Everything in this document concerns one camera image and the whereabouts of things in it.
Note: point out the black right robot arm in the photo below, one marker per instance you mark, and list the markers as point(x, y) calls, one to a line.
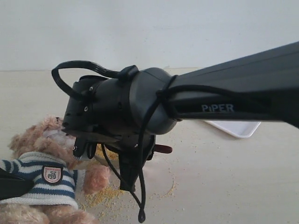
point(260, 87)

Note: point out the spilled yellow millet pile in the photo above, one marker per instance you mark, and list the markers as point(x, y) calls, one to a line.
point(110, 198)

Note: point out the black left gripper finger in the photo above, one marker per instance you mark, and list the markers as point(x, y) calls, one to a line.
point(12, 186)

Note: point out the dark red wooden spoon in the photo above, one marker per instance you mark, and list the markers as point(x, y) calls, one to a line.
point(164, 149)

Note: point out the plush teddy bear striped sweater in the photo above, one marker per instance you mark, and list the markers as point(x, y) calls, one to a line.
point(44, 154)

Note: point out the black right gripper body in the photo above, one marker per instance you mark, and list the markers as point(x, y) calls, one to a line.
point(98, 110)

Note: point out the yellow millet in bowl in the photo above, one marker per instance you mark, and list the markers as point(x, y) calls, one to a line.
point(112, 156)

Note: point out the steel bowl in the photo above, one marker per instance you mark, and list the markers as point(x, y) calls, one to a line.
point(104, 162)

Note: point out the white rectangular plastic tray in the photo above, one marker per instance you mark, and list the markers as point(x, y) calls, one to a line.
point(237, 129)

